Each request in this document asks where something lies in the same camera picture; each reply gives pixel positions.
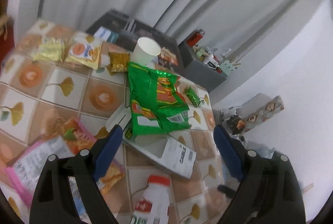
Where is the yellow snack packet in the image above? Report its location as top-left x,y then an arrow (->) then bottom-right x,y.
29,36 -> 67,62

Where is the white paper cup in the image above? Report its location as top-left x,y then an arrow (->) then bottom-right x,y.
130,37 -> 162,66

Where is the mint green organizer basket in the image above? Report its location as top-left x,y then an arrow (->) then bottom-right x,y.
219,59 -> 240,76

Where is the grey cabinet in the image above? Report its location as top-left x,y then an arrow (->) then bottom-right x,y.
178,42 -> 227,93

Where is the dark printed box behind table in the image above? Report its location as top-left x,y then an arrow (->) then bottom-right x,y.
86,9 -> 185,75

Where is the patterned tablecloth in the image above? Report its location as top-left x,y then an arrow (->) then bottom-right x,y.
0,19 -> 235,224

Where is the red thermos bottle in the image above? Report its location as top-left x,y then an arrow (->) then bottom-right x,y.
185,29 -> 205,47

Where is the dark snack box on floor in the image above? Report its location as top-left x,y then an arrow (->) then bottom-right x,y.
226,115 -> 246,135

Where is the white cable package box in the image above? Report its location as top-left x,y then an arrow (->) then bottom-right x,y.
106,105 -> 196,179

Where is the small green candy packet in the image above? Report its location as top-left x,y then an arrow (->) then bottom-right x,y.
185,87 -> 201,107

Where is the orange cream snack packet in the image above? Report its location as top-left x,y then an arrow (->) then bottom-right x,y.
65,31 -> 103,70

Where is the white bottle red cap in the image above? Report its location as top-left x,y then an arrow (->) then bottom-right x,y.
130,175 -> 170,224

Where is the yellow orange snack bag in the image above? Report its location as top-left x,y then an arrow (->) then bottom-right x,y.
4,117 -> 125,209

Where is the green snack bag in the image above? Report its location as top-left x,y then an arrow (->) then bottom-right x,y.
128,62 -> 190,135

